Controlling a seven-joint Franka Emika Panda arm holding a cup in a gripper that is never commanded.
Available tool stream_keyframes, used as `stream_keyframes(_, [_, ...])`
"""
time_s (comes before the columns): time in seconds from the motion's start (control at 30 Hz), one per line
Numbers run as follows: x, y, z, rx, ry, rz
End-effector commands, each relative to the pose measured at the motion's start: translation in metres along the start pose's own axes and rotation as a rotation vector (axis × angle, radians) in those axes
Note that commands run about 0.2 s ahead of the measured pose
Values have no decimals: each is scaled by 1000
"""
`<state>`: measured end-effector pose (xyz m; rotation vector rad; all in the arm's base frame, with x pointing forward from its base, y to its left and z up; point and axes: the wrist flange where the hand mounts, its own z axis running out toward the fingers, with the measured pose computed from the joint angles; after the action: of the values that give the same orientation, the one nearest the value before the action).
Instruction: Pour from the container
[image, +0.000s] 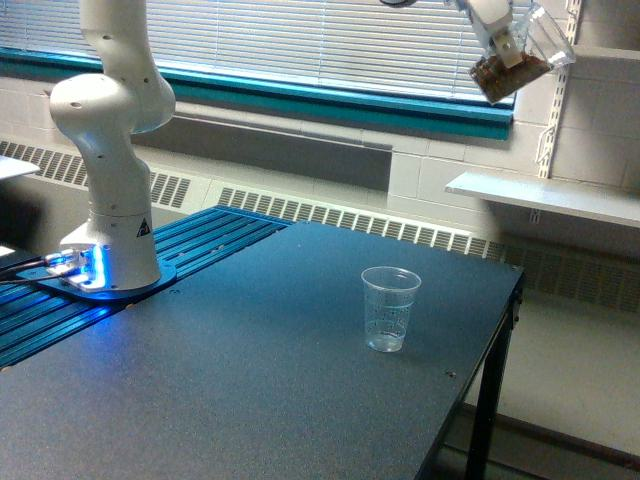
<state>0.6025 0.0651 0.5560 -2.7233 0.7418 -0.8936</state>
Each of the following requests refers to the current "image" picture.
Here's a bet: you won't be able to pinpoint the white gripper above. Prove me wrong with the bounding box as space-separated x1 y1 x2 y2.
458 0 522 68

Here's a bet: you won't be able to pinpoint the clear cup with brown contents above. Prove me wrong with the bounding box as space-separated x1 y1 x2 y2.
459 1 575 105

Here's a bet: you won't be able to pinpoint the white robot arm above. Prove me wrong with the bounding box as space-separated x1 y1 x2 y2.
47 1 176 298

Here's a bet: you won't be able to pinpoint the white window blinds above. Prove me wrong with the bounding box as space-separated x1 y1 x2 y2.
0 0 534 106

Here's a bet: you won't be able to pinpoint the baseboard radiator grille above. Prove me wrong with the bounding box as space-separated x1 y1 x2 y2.
0 139 640 314

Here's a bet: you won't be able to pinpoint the empty clear plastic cup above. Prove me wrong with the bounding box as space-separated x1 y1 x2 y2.
361 266 422 353

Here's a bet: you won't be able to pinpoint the black table leg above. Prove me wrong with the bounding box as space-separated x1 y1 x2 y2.
465 281 523 479

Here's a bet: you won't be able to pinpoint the white desk corner left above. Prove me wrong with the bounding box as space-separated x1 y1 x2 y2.
0 156 40 180

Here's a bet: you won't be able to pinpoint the upper white wall shelf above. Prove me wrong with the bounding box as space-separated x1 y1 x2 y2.
574 45 640 62

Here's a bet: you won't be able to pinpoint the white wall shelf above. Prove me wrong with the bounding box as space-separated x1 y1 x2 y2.
574 45 640 62
445 172 639 228

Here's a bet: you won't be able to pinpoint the white shelf bracket rail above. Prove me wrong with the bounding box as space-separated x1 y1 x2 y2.
535 0 582 179

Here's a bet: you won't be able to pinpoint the lower white wall shelf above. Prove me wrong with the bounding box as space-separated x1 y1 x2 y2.
445 172 639 228

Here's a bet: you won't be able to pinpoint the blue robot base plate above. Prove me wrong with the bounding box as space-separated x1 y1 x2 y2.
17 262 177 303

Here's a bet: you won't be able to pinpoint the blue slotted aluminium rail plate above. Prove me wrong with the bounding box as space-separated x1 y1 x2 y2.
1 206 291 367

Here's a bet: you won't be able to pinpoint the black cables at base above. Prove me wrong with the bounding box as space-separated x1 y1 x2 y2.
0 254 66 287

